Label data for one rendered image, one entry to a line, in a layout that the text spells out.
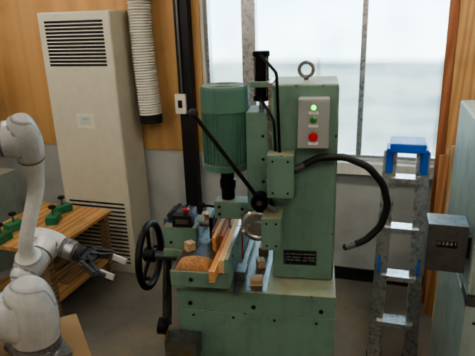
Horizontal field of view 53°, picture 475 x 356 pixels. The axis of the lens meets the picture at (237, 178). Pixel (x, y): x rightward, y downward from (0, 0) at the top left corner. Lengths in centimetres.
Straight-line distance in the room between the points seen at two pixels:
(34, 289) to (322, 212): 98
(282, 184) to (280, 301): 44
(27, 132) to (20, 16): 213
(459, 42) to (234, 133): 157
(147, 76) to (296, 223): 178
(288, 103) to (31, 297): 103
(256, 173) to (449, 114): 147
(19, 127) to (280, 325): 116
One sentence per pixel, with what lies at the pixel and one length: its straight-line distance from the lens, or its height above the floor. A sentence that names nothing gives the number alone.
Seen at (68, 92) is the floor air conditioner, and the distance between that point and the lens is 338.
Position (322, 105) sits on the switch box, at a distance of 155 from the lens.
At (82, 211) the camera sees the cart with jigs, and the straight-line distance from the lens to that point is 340.
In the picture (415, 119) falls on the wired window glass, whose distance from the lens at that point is 314.
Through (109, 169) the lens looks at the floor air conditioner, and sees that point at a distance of 336.
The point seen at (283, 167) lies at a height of 126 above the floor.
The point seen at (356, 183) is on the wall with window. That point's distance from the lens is 318.
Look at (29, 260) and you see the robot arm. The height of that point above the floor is 83.
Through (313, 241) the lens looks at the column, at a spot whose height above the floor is 96.
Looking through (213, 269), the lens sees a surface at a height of 94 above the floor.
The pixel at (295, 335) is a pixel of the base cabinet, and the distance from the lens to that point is 184.
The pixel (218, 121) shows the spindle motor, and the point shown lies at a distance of 169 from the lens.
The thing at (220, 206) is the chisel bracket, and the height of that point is 105.
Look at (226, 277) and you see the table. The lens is 168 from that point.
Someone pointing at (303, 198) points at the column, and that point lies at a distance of 170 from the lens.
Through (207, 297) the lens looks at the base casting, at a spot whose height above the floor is 77.
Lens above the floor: 173
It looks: 18 degrees down
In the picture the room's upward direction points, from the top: 2 degrees counter-clockwise
